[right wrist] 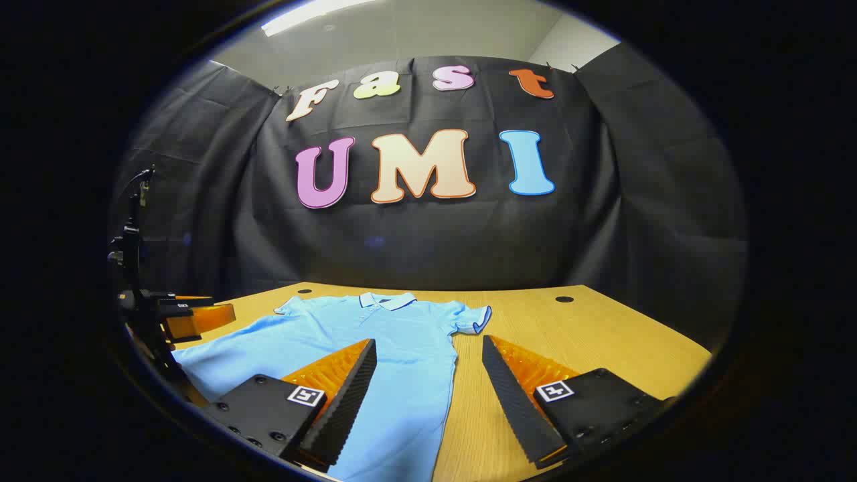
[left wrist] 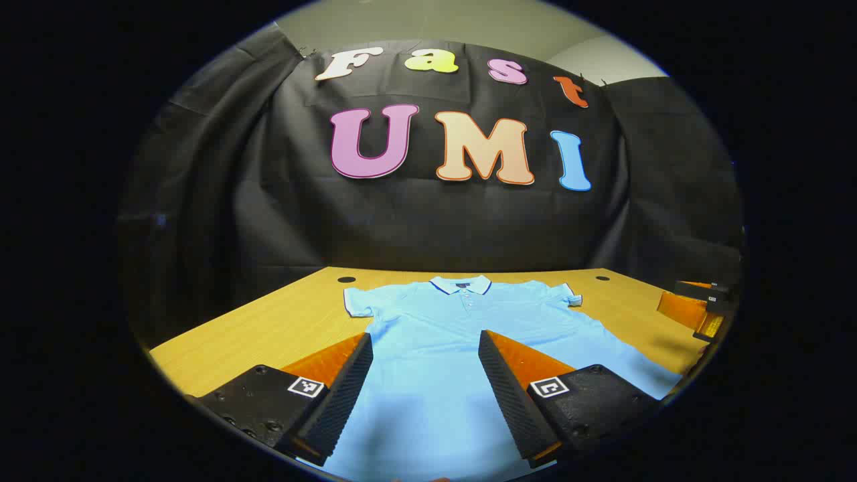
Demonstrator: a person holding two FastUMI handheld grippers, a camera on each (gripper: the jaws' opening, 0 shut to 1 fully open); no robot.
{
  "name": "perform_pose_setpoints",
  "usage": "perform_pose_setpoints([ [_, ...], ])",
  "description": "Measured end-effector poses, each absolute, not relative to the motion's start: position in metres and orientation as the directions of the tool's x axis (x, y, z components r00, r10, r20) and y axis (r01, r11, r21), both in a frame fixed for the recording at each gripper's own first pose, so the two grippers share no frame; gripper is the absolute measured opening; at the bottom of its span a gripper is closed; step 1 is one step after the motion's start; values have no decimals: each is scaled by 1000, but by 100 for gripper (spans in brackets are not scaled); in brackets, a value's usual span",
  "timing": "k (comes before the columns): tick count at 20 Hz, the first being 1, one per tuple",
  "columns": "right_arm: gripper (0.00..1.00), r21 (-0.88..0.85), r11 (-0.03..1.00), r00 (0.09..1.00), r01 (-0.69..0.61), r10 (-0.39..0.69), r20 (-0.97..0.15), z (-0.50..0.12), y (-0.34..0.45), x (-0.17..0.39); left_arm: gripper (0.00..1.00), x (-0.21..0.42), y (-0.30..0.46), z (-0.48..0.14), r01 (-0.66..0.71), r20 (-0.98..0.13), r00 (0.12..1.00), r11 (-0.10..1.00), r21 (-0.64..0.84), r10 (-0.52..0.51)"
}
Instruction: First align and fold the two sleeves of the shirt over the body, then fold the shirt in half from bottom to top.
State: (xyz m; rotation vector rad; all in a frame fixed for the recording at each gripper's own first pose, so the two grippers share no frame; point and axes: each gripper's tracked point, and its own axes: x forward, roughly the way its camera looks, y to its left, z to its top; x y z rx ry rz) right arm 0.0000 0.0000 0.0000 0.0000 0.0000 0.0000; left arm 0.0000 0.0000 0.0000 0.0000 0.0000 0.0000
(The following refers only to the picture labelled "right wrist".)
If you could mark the black backdrop cloth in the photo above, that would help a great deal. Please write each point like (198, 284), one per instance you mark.
(428, 248)

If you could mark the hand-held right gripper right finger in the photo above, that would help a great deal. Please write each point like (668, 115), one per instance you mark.
(512, 402)

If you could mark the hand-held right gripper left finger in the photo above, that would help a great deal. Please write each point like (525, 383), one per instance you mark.
(348, 402)

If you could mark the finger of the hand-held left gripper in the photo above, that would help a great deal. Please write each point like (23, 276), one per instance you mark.
(201, 320)
(187, 300)

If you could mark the light blue T-shirt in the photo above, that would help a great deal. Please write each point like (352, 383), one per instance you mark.
(402, 335)

